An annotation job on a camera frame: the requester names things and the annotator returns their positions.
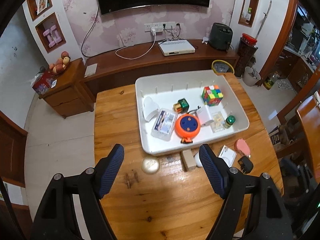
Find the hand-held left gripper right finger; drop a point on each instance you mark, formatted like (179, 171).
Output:
(212, 170)

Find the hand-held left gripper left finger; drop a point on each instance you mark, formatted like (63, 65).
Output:
(112, 170)

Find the white egg-shaped earbud case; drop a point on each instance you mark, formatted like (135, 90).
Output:
(198, 159)

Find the white toy camera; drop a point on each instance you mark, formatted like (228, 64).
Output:
(227, 155)

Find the small wooden block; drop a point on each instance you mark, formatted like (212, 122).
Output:
(188, 161)

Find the black charger plug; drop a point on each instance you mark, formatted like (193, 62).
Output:
(245, 165)

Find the pink oval case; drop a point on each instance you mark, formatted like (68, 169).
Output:
(242, 147)

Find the beige ball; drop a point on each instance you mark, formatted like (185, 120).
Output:
(150, 166)

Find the small green glass bottle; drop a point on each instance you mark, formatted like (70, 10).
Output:
(229, 122)

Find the white charger plug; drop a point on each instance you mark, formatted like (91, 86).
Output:
(205, 116)

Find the white plastic tray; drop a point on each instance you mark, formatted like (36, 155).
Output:
(162, 147)

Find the white plastic scraper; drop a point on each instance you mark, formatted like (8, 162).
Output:
(150, 110)

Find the green perfume bottle gold cap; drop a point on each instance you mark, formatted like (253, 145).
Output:
(182, 105)

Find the multicoloured puzzle cube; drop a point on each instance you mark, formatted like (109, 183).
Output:
(212, 95)

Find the small clear yellowish packet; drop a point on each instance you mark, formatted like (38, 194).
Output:
(218, 122)

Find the clear plastic labelled box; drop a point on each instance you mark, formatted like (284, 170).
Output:
(163, 125)

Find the cardboard box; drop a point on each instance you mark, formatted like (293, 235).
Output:
(277, 138)

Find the wooden side cabinet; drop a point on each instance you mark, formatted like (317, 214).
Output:
(67, 92)

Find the wooden chair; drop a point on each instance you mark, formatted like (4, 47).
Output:
(310, 125)

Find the white bucket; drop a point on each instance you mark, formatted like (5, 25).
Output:
(251, 78)

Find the white paper sheet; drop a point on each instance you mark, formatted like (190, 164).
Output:
(90, 70)

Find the yellow-rimmed trash bin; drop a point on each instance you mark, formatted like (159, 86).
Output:
(222, 67)

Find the brown wooden door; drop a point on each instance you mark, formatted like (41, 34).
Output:
(11, 150)

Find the small blue white card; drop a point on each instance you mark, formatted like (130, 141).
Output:
(54, 83)

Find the yellow-labelled oil bottle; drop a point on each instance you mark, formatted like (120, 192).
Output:
(270, 81)

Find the red tissue box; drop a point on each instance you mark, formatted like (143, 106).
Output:
(43, 83)

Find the long wooden television cabinet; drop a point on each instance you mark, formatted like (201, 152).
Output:
(150, 65)

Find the pile of peaches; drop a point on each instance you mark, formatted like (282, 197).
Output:
(60, 63)

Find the dark jar with red lid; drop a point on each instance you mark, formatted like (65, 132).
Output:
(246, 55)

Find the white set-top box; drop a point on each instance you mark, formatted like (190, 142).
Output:
(176, 47)

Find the small white figurine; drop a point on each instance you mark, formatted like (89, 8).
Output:
(205, 40)

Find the dark green air fryer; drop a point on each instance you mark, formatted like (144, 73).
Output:
(221, 37)

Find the white plugged power adapter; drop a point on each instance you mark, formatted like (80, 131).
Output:
(156, 32)

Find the small bottles in niche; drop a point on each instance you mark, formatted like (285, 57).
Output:
(247, 15)

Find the white wall socket row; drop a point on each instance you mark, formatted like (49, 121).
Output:
(160, 25)

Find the metal sword on wall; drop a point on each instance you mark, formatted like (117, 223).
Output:
(262, 21)

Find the picture frame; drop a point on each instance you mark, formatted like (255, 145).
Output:
(42, 3)

